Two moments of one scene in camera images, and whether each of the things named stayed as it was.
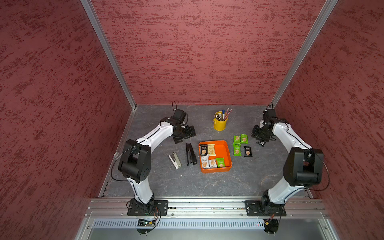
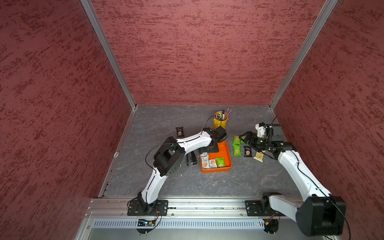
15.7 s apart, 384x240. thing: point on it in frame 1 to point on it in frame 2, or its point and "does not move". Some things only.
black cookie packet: x=248 y=152 does not move
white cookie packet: x=212 y=163 does not move
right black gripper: x=254 y=134 to x=251 y=142
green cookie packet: x=220 y=162 does not move
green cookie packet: x=236 y=143 does not move
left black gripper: x=188 y=134 to x=215 y=149
